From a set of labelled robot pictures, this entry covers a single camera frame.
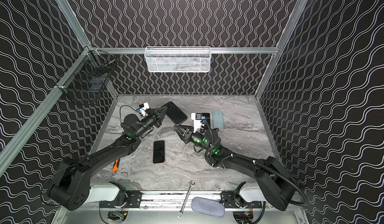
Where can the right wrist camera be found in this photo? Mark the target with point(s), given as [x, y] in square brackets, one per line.
[199, 125]

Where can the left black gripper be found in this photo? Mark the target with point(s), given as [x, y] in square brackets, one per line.
[153, 116]

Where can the orange handled adjustable wrench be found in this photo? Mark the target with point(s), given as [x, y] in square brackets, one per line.
[115, 167]

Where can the white wire basket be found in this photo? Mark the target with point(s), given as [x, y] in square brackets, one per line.
[178, 59]

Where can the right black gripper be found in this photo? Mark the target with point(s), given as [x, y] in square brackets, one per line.
[186, 134]

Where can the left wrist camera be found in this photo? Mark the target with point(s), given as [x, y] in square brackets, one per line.
[143, 108]

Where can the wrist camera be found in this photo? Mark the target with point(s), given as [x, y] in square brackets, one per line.
[143, 108]
[199, 125]

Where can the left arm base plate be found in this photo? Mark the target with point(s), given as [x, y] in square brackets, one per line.
[130, 199]

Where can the grey cloth pad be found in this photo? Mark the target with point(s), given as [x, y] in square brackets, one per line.
[208, 207]

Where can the black wire basket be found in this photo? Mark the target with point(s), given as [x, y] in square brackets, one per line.
[88, 84]

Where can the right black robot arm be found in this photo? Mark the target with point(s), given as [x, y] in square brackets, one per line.
[276, 183]

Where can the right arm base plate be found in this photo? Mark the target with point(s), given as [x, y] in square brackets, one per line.
[232, 200]

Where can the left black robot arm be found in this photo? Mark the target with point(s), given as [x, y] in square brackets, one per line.
[71, 184]

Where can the silver wrench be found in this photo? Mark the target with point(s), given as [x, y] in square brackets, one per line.
[181, 212]

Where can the pale blue phone case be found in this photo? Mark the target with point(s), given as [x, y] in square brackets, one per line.
[218, 120]

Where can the black phone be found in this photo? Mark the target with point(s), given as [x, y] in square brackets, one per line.
[159, 152]
[176, 115]

